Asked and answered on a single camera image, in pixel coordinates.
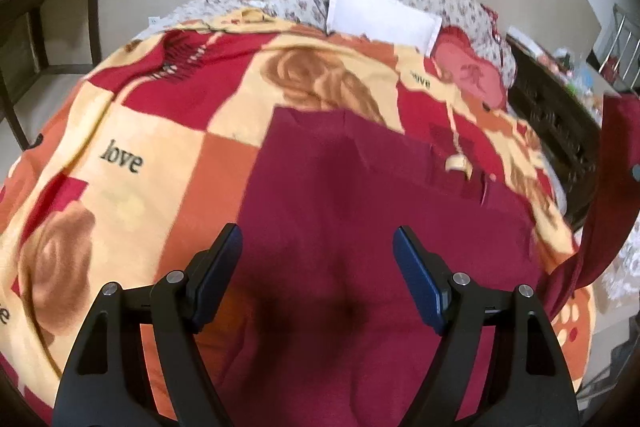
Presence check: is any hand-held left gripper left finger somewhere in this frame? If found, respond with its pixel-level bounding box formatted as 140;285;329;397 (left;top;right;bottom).
52;223;244;427

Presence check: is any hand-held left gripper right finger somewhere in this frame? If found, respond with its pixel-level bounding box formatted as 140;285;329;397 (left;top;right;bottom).
392;227;581;427

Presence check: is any maroon garment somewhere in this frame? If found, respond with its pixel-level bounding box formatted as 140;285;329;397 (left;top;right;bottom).
220;96;640;427

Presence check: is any printed red and yellow blanket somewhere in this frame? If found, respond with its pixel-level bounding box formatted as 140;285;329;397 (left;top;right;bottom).
0;7;598;427

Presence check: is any white lace cloth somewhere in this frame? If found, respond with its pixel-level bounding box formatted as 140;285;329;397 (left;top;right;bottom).
597;227;640;313

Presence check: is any dark carved wooden headboard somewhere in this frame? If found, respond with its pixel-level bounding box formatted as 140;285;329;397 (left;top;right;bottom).
506;34;603;233

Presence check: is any red heart-shaped pillow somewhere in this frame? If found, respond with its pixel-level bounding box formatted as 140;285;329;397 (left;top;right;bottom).
431;26;508;110

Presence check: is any white pillow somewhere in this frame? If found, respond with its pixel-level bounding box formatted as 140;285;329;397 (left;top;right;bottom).
325;0;443;58

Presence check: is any metal chair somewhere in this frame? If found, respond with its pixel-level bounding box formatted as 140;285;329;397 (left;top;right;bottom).
599;4;640;95

